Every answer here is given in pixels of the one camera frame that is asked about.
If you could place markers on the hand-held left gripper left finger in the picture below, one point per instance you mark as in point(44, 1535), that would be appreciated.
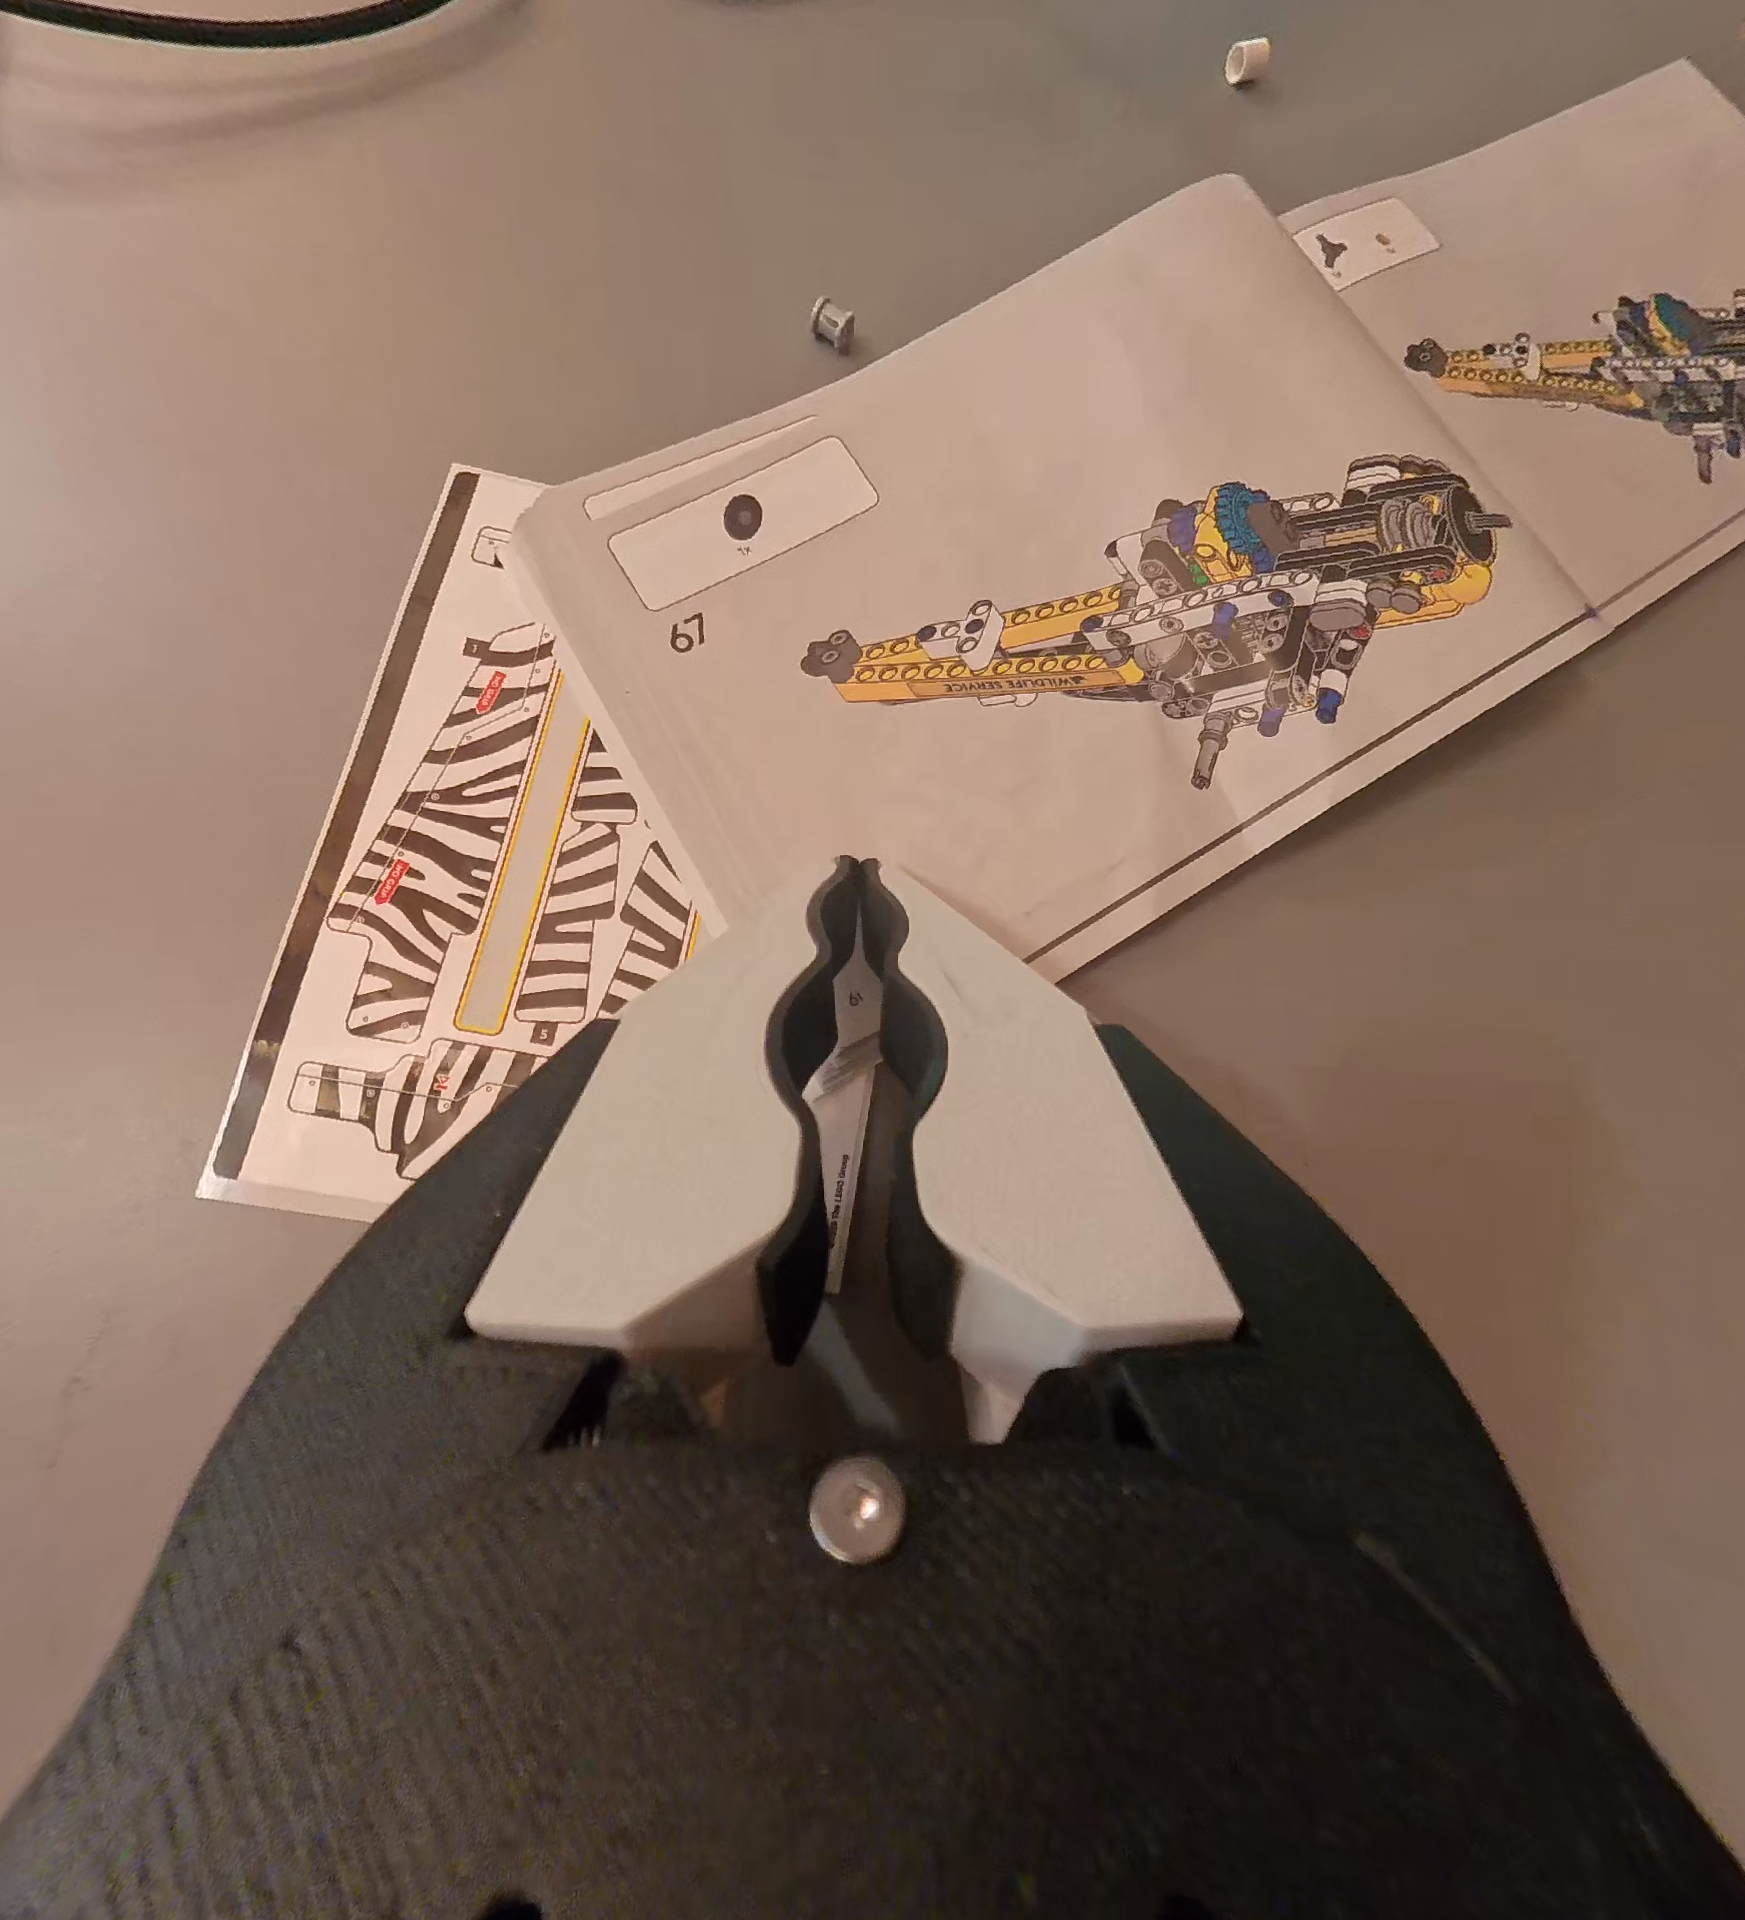
point(617, 1201)

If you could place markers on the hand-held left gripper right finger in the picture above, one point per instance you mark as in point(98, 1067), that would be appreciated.
point(1068, 1201)

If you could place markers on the lego instruction booklet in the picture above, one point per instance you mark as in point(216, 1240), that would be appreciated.
point(1112, 377)

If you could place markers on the small grey lego piece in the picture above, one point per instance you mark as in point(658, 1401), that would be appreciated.
point(839, 321)

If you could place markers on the small white lego piece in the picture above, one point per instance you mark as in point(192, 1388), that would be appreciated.
point(1245, 57)

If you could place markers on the zebra striped sticker sheet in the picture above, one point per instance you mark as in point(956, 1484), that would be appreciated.
point(438, 841)

